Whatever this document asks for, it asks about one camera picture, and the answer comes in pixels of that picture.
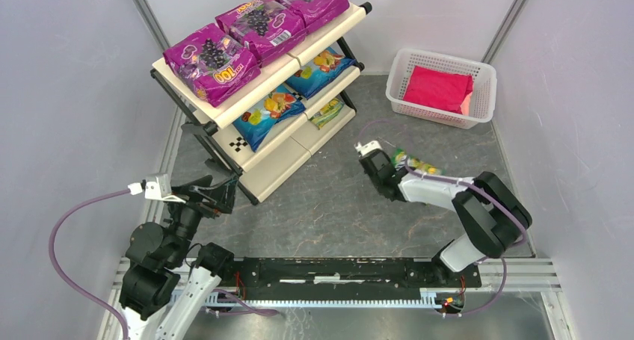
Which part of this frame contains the green lemon candy bag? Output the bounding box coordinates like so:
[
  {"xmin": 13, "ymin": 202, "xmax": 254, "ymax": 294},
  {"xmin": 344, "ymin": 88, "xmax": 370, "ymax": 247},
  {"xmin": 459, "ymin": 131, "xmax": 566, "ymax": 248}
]
[{"xmin": 391, "ymin": 149, "xmax": 444, "ymax": 176}]

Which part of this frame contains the green Fox's candy bag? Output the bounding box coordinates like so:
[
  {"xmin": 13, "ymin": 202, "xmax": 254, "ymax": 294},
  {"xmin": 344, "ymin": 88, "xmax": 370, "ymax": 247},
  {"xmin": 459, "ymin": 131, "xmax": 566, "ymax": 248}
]
[{"xmin": 309, "ymin": 98, "xmax": 345, "ymax": 129}]

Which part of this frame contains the blue Blendy candy bag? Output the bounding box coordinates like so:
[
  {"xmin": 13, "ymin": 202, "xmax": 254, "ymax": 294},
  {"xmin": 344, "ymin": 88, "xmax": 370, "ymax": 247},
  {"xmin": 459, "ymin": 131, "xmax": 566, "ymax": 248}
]
[{"xmin": 233, "ymin": 84, "xmax": 306, "ymax": 152}]

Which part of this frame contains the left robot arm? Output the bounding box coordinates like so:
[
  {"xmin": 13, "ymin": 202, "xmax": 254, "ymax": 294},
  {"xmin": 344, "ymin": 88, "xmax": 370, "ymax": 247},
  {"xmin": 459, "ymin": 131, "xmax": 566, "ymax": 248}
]
[{"xmin": 119, "ymin": 173, "xmax": 237, "ymax": 339}]

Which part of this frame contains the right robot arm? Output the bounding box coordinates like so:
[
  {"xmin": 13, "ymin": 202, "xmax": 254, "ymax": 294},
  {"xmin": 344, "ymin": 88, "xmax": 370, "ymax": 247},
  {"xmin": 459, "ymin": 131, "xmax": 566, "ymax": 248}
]
[{"xmin": 355, "ymin": 141, "xmax": 532, "ymax": 273}]

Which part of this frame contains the cream three-tier shelf rack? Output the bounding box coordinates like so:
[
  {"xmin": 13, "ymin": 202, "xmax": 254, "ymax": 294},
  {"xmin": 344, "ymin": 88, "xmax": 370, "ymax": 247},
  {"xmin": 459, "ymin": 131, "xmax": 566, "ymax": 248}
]
[{"xmin": 150, "ymin": 2, "xmax": 372, "ymax": 205}]

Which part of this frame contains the blue candy bag on shelf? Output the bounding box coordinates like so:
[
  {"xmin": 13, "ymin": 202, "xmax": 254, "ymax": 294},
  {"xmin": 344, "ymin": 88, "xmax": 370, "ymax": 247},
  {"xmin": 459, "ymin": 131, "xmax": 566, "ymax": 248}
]
[{"xmin": 285, "ymin": 47, "xmax": 356, "ymax": 99}]

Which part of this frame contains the pink cloth in basket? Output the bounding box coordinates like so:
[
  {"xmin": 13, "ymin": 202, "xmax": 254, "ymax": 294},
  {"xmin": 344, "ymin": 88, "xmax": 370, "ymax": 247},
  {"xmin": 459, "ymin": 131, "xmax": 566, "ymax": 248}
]
[{"xmin": 402, "ymin": 66, "xmax": 474, "ymax": 116}]

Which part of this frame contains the white plastic basket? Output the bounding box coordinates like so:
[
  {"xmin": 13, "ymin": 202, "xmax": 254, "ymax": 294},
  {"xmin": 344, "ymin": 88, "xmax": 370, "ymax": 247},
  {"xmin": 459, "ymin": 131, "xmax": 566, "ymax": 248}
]
[{"xmin": 385, "ymin": 48, "xmax": 497, "ymax": 129}]

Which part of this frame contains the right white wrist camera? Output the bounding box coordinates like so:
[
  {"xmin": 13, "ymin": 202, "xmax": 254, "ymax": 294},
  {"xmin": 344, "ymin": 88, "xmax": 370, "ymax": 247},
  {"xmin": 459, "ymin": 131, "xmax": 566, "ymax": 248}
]
[{"xmin": 354, "ymin": 140, "xmax": 383, "ymax": 158}]

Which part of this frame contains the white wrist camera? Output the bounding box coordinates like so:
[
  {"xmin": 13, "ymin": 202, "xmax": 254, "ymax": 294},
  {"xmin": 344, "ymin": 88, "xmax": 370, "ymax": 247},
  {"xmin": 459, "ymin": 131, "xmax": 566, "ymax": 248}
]
[
  {"xmin": 127, "ymin": 173, "xmax": 186, "ymax": 203},
  {"xmin": 354, "ymin": 140, "xmax": 383, "ymax": 158}
]

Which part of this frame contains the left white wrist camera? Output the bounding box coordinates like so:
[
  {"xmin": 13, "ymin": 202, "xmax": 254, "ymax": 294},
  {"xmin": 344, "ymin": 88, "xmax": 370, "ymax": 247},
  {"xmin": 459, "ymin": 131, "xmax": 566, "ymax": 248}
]
[{"xmin": 127, "ymin": 173, "xmax": 186, "ymax": 203}]

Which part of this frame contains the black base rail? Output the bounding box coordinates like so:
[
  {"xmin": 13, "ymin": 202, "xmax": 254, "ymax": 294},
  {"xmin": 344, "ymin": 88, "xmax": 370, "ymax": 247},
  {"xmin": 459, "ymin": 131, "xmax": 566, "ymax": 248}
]
[{"xmin": 221, "ymin": 258, "xmax": 482, "ymax": 302}]

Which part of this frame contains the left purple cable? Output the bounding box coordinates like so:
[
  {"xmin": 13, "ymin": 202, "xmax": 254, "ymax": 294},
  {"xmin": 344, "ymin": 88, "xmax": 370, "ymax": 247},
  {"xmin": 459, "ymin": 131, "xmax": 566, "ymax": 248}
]
[{"xmin": 48, "ymin": 189, "xmax": 132, "ymax": 340}]

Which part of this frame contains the purple cable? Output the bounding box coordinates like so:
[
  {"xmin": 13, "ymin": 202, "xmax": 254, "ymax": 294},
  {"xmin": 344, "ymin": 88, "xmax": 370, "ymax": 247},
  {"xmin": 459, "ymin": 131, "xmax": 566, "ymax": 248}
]
[
  {"xmin": 357, "ymin": 120, "xmax": 530, "ymax": 316},
  {"xmin": 48, "ymin": 189, "xmax": 132, "ymax": 340}
]

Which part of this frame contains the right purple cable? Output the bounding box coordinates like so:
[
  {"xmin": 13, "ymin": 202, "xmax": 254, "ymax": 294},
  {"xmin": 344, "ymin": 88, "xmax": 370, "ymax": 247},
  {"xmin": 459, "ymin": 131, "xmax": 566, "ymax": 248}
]
[{"xmin": 357, "ymin": 120, "xmax": 530, "ymax": 316}]

